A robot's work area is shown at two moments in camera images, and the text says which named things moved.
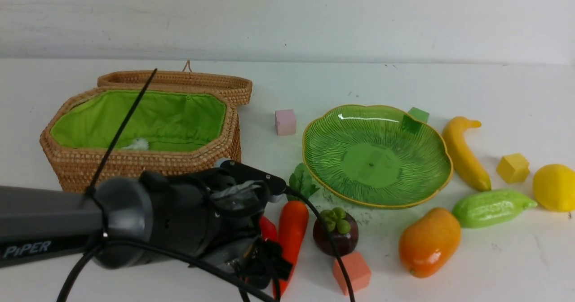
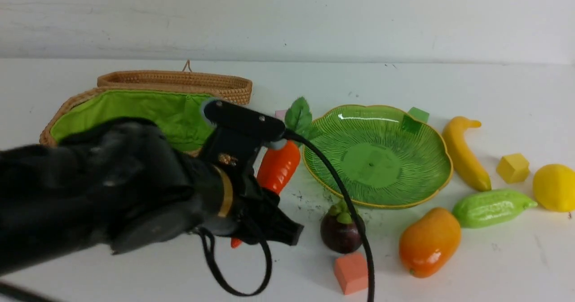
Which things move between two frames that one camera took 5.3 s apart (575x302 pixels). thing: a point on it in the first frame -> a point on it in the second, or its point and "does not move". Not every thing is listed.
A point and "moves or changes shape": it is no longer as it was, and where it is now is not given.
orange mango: (429, 243) does not move
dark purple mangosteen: (343, 229) moves or changes shape
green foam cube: (419, 114) does not move
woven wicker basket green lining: (163, 121) does not move
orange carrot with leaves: (294, 222) -> (281, 160)
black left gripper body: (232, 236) -> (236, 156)
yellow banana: (453, 128) does not move
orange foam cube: (358, 273) does not move
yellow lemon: (553, 187) does not move
